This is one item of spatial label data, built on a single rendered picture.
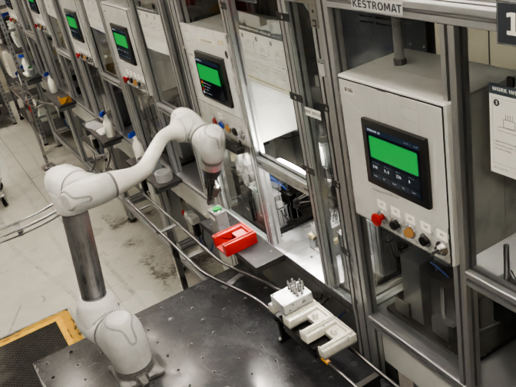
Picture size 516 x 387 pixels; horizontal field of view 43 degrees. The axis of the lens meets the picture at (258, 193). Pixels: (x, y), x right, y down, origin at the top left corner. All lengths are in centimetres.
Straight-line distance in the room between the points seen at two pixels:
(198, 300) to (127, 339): 55
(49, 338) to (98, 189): 211
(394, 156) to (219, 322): 134
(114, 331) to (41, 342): 181
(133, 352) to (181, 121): 92
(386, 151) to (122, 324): 125
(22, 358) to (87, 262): 175
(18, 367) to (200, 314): 160
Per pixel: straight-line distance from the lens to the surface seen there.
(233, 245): 280
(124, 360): 261
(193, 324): 288
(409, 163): 173
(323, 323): 240
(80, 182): 236
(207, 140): 258
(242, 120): 258
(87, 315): 270
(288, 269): 323
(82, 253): 260
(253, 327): 277
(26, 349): 433
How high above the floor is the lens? 239
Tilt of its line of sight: 27 degrees down
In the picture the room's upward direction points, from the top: 12 degrees counter-clockwise
